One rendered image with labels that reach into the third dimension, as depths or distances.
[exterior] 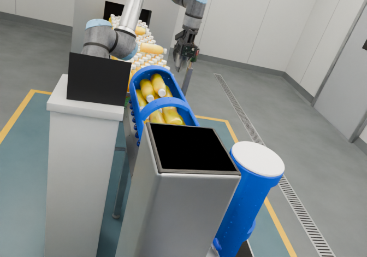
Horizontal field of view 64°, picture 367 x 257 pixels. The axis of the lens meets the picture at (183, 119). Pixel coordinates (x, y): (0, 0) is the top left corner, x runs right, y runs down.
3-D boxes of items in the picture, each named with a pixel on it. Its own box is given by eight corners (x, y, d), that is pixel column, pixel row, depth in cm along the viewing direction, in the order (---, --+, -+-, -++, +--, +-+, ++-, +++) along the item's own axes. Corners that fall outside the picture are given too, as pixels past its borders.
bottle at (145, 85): (140, 89, 177) (144, 105, 162) (138, 79, 173) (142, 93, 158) (152, 87, 178) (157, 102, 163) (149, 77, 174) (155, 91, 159)
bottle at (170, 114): (183, 118, 132) (173, 99, 147) (167, 120, 130) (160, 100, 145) (182, 131, 135) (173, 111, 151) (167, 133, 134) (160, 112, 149)
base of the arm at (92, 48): (76, 58, 126) (80, 37, 128) (76, 70, 140) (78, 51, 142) (112, 65, 131) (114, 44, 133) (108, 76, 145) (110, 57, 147)
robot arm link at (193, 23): (182, 12, 124) (200, 16, 127) (179, 23, 127) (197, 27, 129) (187, 16, 118) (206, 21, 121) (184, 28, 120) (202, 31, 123)
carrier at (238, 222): (194, 288, 176) (236, 283, 186) (245, 177, 135) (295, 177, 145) (182, 246, 199) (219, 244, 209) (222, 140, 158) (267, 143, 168)
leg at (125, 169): (112, 218, 223) (125, 152, 193) (111, 212, 227) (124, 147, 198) (119, 218, 225) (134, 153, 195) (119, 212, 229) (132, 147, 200)
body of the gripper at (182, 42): (178, 56, 125) (185, 28, 119) (173, 50, 132) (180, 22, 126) (194, 59, 127) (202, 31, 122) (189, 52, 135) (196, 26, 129)
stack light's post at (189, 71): (158, 178, 275) (188, 68, 223) (157, 175, 278) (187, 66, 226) (162, 178, 276) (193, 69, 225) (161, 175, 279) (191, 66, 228)
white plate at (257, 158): (246, 175, 135) (246, 176, 135) (295, 175, 144) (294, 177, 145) (224, 139, 157) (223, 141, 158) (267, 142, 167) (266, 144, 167)
